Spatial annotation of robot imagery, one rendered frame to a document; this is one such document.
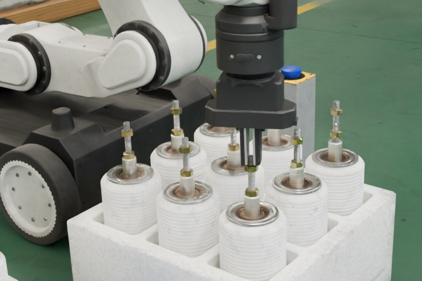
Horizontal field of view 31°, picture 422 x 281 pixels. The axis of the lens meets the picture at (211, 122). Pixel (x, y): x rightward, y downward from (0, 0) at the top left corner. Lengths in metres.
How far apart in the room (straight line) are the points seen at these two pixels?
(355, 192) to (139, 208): 0.35
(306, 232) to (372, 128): 0.96
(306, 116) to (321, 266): 0.42
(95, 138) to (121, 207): 0.37
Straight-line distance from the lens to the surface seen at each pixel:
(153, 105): 1.71
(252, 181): 1.05
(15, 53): 1.73
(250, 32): 0.94
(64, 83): 1.71
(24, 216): 1.58
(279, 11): 0.93
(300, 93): 1.44
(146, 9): 1.49
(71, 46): 1.66
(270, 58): 0.96
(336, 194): 1.24
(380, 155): 1.92
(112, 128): 1.59
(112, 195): 1.19
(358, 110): 2.21
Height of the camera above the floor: 0.75
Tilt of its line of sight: 21 degrees down
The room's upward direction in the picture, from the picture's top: 2 degrees counter-clockwise
